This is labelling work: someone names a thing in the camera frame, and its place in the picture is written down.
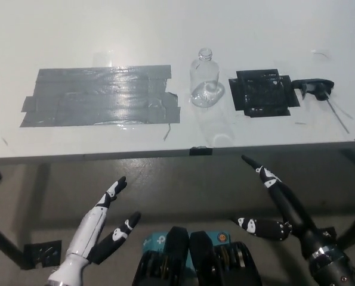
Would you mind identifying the white and black left hand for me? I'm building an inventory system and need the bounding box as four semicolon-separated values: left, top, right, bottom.
47;176;142;286

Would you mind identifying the black right hand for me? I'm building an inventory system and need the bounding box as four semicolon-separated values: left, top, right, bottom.
231;154;338;260

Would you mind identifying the black spray trigger lid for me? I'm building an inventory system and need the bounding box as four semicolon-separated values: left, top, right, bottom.
292;77;350;133

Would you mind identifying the black robot torso teal top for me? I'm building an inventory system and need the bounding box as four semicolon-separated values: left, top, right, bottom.
132;225;263;286

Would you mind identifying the clear plastic bottle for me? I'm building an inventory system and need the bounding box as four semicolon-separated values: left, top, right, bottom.
189;47;226;108

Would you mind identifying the black diagonal table leg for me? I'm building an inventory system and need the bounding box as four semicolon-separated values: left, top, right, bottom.
339;205;355;251
0;219;27;269

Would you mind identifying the black tape square patch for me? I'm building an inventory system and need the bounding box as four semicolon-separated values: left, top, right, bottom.
228;68;301;117

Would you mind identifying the grey duct tape patch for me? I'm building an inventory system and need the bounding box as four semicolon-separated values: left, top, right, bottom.
18;64;181;128

